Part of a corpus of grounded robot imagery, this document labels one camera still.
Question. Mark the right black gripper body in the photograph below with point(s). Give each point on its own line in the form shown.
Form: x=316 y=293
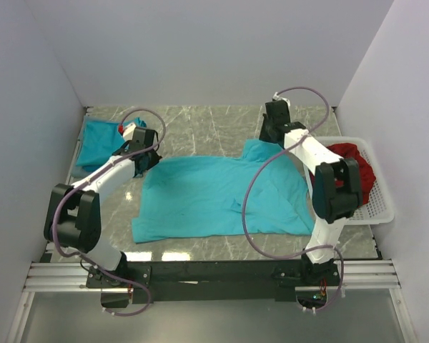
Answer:
x=265 y=134

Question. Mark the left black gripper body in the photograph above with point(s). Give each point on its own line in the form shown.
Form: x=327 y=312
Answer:
x=154 y=158

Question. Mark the turquoise t-shirt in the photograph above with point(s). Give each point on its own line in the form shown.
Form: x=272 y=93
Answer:
x=203 y=196

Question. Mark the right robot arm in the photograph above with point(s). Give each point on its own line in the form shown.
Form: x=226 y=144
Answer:
x=318 y=260

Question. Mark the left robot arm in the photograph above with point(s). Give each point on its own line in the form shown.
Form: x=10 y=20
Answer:
x=73 y=219

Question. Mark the folded teal t-shirt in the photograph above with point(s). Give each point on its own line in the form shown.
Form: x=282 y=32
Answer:
x=99 y=140

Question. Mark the folded grey t-shirt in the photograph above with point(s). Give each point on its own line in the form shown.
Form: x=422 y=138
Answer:
x=75 y=170

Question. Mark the red t-shirt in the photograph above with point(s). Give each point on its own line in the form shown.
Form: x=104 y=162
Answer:
x=367 y=176

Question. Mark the white plastic basket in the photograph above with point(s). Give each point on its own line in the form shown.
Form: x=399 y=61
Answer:
x=375 y=211

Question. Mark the black base beam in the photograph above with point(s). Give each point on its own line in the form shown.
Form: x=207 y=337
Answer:
x=149 y=282

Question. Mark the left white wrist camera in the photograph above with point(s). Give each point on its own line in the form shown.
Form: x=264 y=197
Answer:
x=127 y=131

